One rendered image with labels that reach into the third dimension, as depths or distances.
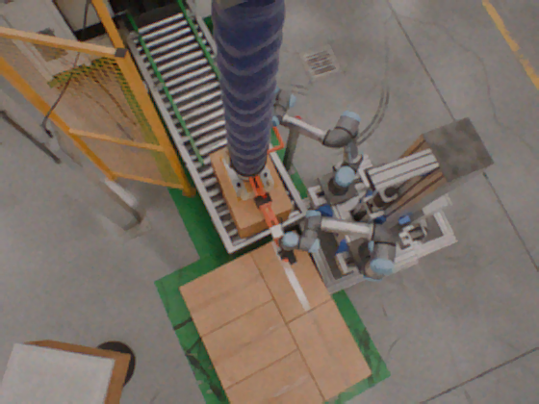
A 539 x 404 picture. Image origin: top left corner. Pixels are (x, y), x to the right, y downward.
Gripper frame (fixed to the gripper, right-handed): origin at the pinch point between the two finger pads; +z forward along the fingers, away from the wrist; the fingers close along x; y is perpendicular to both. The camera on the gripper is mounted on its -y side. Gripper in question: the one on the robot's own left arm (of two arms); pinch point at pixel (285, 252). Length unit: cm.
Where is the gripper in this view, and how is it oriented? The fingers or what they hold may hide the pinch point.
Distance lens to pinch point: 241.3
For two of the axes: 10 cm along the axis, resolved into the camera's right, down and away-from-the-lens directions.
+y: -3.7, -9.0, 2.4
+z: -0.6, 2.8, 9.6
